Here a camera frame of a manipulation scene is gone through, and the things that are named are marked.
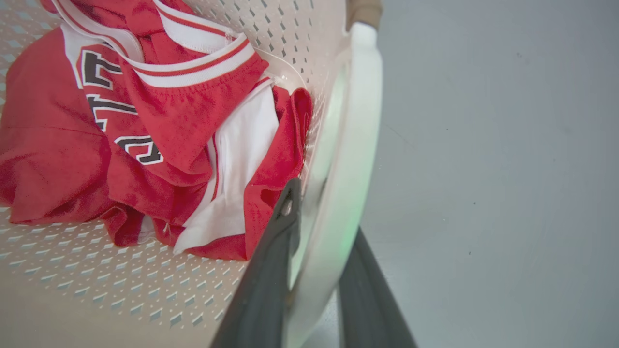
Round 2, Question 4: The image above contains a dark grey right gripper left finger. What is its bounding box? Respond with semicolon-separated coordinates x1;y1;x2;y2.
210;178;302;348

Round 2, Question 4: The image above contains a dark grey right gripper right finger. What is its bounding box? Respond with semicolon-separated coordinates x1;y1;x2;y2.
338;227;418;348

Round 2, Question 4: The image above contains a white perforated plastic laundry basket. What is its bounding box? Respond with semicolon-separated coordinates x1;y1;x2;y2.
0;0;383;348

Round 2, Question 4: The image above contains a red and white basketball jersey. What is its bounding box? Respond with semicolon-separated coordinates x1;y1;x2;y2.
0;0;314;261

